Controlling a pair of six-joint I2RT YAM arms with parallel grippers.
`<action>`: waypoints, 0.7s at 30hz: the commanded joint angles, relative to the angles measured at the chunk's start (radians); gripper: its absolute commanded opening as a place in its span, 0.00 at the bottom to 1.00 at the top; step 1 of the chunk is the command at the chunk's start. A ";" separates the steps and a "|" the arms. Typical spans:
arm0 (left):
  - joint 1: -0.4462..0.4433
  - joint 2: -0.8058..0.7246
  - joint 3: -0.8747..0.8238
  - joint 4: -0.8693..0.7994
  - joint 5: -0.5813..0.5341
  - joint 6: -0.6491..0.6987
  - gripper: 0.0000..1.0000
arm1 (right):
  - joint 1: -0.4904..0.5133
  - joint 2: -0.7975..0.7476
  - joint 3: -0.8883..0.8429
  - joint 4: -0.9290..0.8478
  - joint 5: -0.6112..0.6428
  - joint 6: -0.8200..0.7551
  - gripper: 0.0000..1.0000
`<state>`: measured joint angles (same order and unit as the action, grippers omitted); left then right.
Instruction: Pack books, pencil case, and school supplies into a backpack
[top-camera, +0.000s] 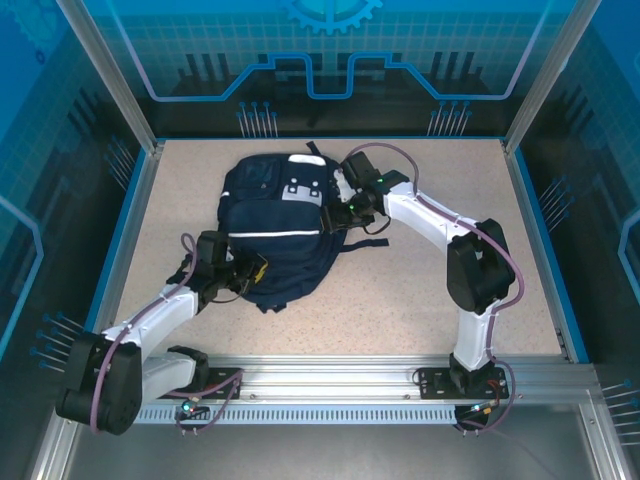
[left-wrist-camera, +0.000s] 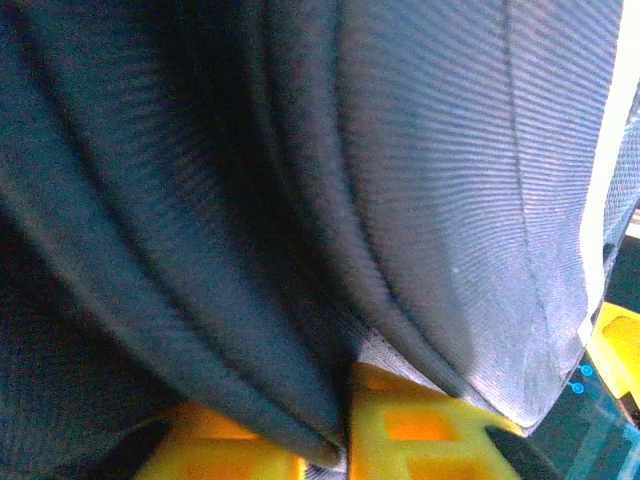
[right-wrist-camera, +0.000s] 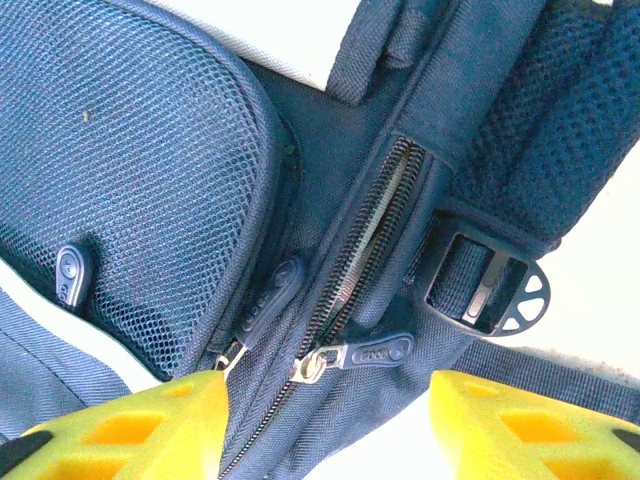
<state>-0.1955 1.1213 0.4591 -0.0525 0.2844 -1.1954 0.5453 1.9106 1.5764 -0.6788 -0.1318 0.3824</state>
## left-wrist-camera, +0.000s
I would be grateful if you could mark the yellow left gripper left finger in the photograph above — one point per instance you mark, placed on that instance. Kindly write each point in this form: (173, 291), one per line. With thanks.
(215, 455)

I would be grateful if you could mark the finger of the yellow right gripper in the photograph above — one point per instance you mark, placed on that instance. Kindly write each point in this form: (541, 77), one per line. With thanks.
(620, 350)

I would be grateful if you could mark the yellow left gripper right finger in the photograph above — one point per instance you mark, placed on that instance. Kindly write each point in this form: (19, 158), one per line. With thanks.
(415, 435)

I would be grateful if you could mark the navy blue backpack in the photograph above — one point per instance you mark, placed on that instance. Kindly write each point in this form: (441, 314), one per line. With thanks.
(300, 200)

